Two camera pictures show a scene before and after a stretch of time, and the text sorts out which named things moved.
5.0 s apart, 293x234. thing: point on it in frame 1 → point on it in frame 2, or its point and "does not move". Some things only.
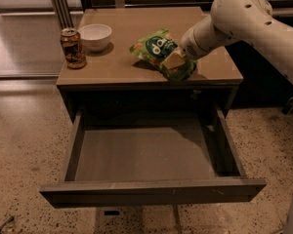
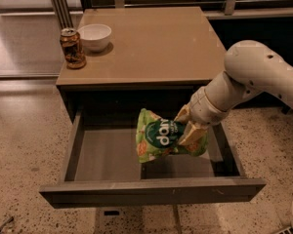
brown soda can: (72, 46) does not move
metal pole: (61, 5) does not move
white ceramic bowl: (96, 36) does not move
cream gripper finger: (174, 60) → (193, 132)
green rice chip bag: (151, 49) → (157, 136)
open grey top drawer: (151, 158) does not move
